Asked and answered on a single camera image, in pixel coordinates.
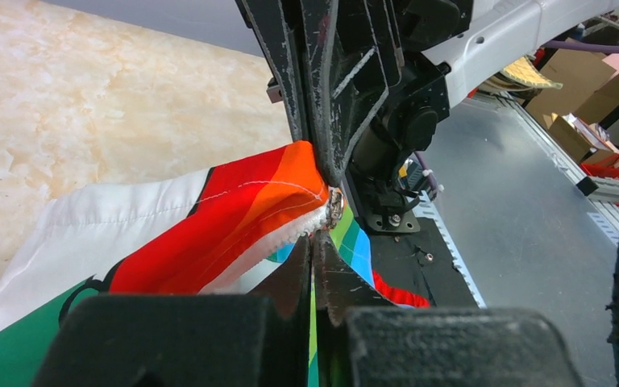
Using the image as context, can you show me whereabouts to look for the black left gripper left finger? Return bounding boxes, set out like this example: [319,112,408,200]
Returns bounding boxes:
[33,237,311,386]

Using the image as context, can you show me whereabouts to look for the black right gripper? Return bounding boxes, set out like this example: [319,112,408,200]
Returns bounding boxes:
[239,0,472,187]

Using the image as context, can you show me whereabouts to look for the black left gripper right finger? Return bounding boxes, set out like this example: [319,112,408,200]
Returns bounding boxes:
[312,232,583,386]

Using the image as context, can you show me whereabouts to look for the white colourful cartoon jacket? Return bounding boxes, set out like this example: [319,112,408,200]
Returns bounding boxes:
[0,141,430,386]

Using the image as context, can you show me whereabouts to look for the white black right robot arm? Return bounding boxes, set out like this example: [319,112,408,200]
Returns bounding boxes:
[238,1,617,233]

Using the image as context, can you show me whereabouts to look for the brown cardboard boxes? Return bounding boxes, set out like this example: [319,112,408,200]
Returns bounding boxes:
[526,49,619,164]

